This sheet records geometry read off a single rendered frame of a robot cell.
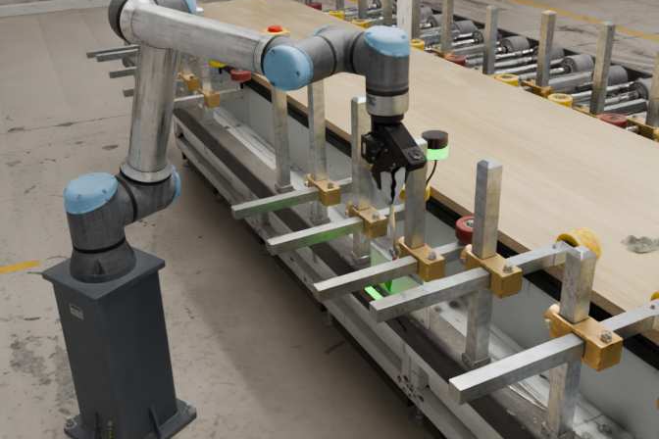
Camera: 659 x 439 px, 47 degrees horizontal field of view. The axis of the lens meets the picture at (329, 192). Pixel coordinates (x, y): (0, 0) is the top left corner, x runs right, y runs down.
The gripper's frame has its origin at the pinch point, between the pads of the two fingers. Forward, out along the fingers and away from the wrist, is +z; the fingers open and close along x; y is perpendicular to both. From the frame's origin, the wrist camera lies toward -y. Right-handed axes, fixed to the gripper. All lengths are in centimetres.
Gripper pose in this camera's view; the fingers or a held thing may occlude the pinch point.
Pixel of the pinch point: (391, 201)
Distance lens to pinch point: 165.3
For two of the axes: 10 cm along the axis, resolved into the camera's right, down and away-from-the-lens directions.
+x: -8.9, 2.2, -4.0
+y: -4.6, -3.7, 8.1
